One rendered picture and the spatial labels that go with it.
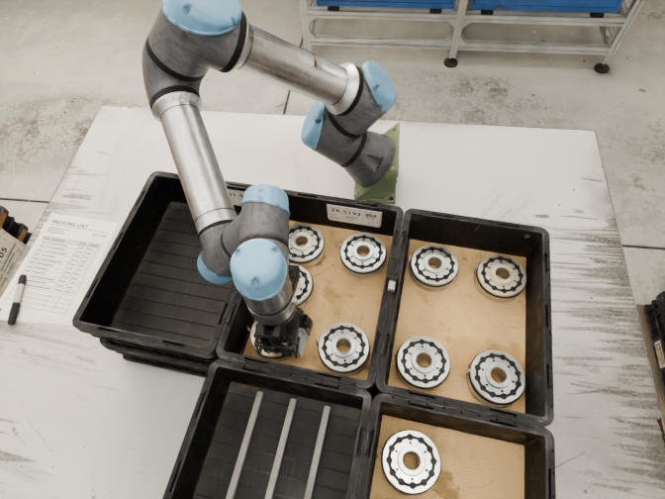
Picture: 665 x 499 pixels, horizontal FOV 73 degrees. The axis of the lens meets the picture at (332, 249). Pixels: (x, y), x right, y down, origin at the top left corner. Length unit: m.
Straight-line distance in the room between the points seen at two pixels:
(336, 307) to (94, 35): 2.91
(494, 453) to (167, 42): 0.93
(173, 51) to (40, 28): 2.98
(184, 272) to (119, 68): 2.26
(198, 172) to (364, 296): 0.43
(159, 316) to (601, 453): 0.97
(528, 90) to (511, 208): 1.55
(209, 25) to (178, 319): 0.59
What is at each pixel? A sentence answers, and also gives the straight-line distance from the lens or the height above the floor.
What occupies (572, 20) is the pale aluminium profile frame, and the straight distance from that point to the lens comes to 2.85.
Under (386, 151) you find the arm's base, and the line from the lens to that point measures 1.21.
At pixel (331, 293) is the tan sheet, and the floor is 0.83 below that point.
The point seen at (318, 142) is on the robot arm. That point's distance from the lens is 1.15.
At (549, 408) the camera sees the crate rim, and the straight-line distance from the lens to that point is 0.88.
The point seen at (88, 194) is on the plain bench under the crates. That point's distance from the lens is 1.53.
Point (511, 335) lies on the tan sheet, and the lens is 1.01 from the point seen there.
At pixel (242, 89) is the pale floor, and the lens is 2.79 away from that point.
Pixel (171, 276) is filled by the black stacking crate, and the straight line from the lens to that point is 1.10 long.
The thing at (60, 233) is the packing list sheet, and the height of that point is 0.70.
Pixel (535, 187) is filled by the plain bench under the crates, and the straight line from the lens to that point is 1.41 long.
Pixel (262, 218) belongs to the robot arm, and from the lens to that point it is 0.68.
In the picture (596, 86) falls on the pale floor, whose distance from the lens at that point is 2.98.
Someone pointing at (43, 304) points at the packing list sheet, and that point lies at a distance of 1.38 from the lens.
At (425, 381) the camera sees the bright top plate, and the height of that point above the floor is 0.86.
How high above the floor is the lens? 1.73
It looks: 59 degrees down
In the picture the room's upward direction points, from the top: 5 degrees counter-clockwise
